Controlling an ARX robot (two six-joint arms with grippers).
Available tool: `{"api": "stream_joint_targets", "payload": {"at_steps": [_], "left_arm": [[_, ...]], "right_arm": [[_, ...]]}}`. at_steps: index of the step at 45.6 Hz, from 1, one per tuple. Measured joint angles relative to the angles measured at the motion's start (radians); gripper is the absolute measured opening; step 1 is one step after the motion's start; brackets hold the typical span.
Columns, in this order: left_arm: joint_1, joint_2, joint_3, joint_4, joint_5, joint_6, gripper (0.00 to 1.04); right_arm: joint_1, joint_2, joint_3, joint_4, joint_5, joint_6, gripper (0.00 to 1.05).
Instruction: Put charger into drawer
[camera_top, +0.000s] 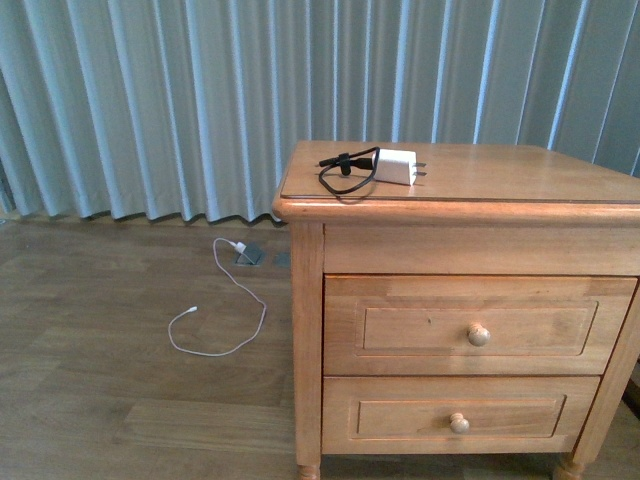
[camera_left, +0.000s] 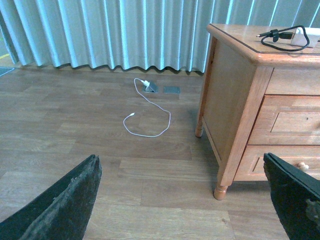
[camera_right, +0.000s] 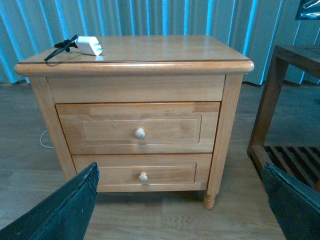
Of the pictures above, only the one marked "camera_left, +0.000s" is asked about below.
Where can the white charger with black cable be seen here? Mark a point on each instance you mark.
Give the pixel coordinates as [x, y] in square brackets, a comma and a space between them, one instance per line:
[300, 36]

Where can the wooden nightstand cabinet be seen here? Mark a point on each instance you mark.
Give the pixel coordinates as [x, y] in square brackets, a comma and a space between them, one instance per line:
[240, 72]

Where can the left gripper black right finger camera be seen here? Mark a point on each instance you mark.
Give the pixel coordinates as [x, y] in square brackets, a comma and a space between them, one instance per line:
[295, 196]

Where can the pale green curtain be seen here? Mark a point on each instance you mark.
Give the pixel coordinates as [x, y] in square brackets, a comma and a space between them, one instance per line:
[134, 33]

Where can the lower drawer wooden knob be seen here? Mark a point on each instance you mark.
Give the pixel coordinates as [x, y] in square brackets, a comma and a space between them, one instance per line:
[303, 167]

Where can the open grey floor socket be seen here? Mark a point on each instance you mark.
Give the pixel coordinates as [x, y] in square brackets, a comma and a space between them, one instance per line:
[150, 87]

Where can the closed grey floor socket cover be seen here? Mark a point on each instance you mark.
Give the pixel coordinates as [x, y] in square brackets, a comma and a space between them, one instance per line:
[171, 90]

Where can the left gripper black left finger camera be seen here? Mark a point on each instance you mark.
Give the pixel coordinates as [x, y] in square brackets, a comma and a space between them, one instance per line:
[62, 211]

